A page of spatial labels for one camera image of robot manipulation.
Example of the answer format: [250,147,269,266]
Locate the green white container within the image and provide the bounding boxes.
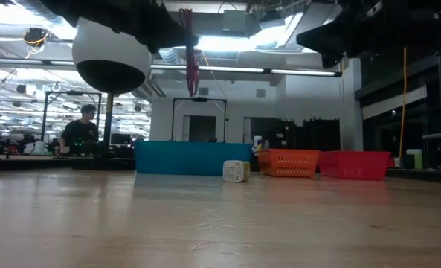
[405,148,424,170]

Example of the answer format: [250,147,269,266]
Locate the orange plastic basket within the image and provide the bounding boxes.
[257,148,322,176]

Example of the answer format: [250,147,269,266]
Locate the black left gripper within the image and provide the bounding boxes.
[104,0,199,54]

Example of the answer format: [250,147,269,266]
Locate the red plastic basket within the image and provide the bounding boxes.
[318,150,391,182]

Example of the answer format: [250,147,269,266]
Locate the white globe lamp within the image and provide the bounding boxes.
[72,17,152,171]

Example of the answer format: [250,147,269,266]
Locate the black gantry frame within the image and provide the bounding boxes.
[43,91,103,144]
[172,97,228,143]

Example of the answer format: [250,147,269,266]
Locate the green white charger cube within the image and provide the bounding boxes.
[222,159,251,183]

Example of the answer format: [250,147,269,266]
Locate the blue plastic bin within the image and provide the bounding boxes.
[133,140,253,176]

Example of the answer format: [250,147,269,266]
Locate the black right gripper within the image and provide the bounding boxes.
[296,0,429,70]

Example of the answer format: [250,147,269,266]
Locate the purple cable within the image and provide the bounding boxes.
[178,7,201,98]

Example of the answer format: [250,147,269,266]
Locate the black ceiling device yellow cable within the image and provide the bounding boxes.
[22,28,49,48]

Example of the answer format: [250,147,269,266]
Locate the black aluminium table frame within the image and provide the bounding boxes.
[385,167,441,184]

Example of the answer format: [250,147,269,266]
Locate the yellow hanging cable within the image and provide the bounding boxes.
[398,47,408,159]

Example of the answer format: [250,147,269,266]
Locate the person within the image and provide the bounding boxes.
[59,104,100,156]

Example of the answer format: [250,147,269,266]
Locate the black cabinets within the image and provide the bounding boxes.
[260,118,341,152]

